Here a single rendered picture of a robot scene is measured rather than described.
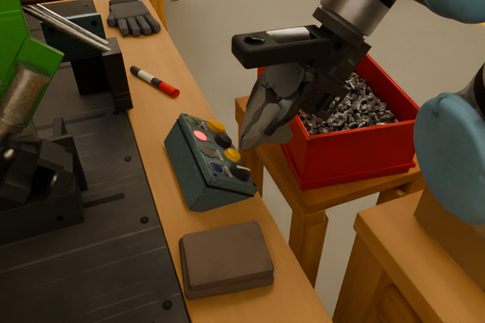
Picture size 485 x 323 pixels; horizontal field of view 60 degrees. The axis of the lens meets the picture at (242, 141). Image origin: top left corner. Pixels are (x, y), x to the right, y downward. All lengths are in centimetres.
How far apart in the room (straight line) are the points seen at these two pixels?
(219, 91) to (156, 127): 173
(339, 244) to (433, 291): 110
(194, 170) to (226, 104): 176
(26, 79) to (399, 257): 50
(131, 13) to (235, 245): 70
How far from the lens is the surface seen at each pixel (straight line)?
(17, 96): 52
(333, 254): 165
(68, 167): 55
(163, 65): 87
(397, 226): 64
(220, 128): 63
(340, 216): 176
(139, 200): 59
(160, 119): 72
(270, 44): 49
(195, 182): 55
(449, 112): 37
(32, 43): 54
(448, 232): 62
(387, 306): 72
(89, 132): 72
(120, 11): 107
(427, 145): 41
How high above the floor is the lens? 133
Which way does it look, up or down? 40 degrees down
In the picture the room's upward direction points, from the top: straight up
